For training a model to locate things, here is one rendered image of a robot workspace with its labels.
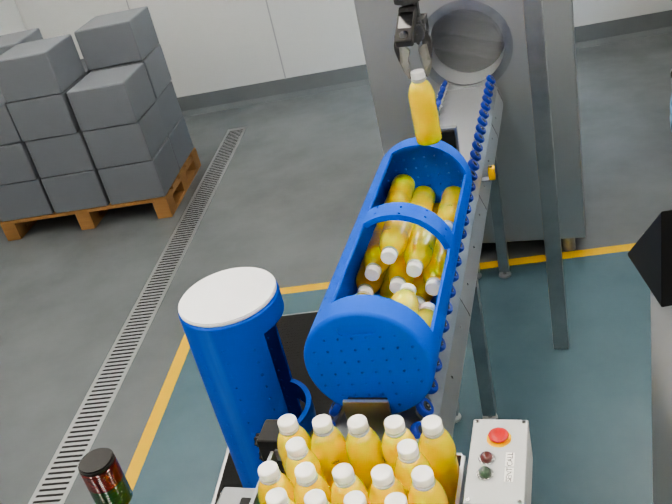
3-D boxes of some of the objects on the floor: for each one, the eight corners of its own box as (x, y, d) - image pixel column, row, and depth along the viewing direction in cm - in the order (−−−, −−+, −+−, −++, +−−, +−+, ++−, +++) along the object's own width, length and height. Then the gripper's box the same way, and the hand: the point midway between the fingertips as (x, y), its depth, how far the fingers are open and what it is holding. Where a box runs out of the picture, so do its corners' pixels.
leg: (511, 271, 382) (497, 154, 351) (510, 278, 378) (497, 160, 347) (499, 272, 384) (484, 155, 353) (498, 279, 379) (483, 161, 348)
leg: (498, 413, 302) (479, 277, 271) (497, 424, 298) (478, 287, 267) (483, 413, 304) (462, 278, 273) (482, 424, 299) (460, 287, 268)
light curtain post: (568, 340, 331) (535, -91, 247) (568, 349, 326) (534, -87, 242) (553, 340, 332) (515, -87, 249) (553, 349, 327) (514, -84, 244)
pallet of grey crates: (201, 165, 587) (149, 4, 528) (172, 216, 519) (109, 39, 460) (54, 188, 609) (-11, 37, 550) (8, 241, 541) (-72, 75, 482)
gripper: (431, -13, 204) (443, 66, 215) (388, -6, 208) (401, 72, 218) (427, -4, 197) (439, 77, 208) (382, 3, 201) (396, 83, 211)
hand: (417, 73), depth 210 cm, fingers closed on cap, 4 cm apart
